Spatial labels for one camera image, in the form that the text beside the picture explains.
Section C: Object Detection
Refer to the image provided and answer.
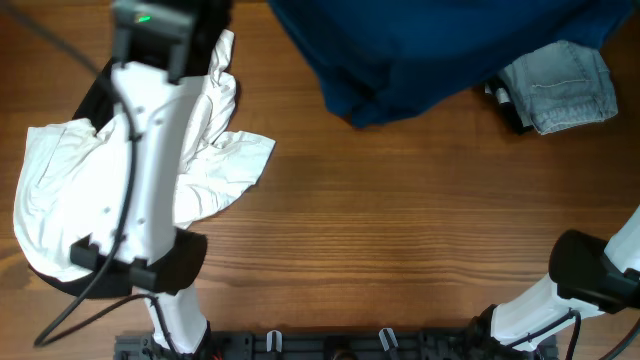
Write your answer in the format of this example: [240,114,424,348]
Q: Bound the blue t-shirt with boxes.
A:
[268,0,634,128]

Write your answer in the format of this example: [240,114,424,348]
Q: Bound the folded light blue jeans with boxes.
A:
[494,41,618,135]

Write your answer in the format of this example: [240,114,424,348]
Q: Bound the folded black garment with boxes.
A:
[485,76,534,135]

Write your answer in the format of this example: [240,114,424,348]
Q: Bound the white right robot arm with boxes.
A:
[490,212,639,351]

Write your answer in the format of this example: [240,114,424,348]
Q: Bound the white t-shirt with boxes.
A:
[13,30,275,282]

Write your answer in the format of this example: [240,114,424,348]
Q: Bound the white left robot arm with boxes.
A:
[70,1,231,359]

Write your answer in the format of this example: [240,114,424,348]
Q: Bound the black garment under pile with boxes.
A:
[29,60,131,299]

